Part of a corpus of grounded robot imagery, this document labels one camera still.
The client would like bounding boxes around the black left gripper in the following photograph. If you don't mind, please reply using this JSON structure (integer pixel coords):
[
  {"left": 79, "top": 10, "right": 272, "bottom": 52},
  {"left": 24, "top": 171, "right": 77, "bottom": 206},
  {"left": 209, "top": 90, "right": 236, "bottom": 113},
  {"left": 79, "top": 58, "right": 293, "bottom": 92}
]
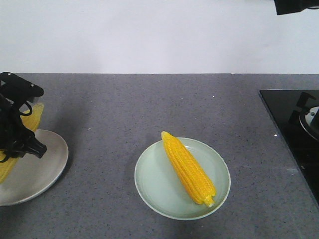
[{"left": 0, "top": 95, "right": 47, "bottom": 159}]

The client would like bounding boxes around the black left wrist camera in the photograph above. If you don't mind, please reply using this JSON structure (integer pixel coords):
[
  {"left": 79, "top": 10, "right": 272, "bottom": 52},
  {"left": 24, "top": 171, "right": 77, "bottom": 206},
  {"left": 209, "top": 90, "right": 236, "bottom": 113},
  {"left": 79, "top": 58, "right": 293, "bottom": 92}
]
[{"left": 0, "top": 72, "right": 44, "bottom": 107}]

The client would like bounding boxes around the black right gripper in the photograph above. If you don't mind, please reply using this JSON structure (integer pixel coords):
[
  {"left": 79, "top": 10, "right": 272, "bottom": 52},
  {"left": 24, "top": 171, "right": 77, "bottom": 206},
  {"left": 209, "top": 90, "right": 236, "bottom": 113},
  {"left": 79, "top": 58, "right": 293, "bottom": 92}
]
[{"left": 274, "top": 0, "right": 319, "bottom": 15}]

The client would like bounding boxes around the black gas stove top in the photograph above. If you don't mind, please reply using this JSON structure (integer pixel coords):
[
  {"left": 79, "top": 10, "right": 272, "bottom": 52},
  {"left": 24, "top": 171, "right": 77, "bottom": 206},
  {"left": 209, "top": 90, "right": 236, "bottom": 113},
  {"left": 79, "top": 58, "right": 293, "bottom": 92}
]
[{"left": 259, "top": 89, "right": 319, "bottom": 211}]

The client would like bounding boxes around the yellow corn cob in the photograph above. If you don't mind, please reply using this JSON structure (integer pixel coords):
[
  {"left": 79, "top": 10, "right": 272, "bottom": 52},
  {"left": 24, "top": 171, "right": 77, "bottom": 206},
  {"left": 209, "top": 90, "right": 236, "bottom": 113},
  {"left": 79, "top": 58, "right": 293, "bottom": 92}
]
[
  {"left": 0, "top": 103, "right": 44, "bottom": 184},
  {"left": 161, "top": 131, "right": 216, "bottom": 208}
]

